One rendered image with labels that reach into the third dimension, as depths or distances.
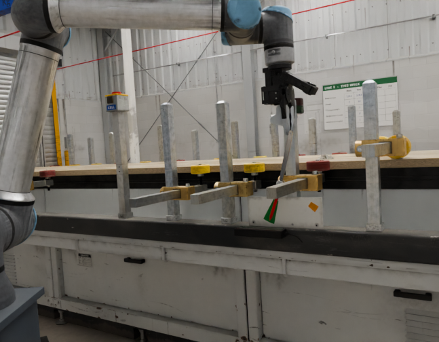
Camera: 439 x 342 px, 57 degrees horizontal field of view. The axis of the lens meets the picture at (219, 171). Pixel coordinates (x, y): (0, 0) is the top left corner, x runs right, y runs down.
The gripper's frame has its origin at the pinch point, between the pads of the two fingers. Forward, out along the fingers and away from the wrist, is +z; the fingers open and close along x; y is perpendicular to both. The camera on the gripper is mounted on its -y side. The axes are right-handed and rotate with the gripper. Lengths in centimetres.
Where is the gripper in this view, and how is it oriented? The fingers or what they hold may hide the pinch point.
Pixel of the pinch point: (289, 130)
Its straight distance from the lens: 126.4
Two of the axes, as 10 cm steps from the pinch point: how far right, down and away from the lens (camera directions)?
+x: -5.1, 0.8, -8.6
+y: -8.6, 0.2, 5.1
